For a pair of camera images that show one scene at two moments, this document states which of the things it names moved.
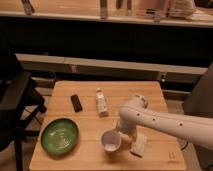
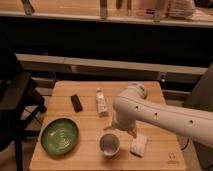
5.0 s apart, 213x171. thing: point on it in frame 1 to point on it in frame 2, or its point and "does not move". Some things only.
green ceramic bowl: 60,136 does not move
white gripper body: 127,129 to 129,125
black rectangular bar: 76,103 does not move
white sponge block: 138,145 does not move
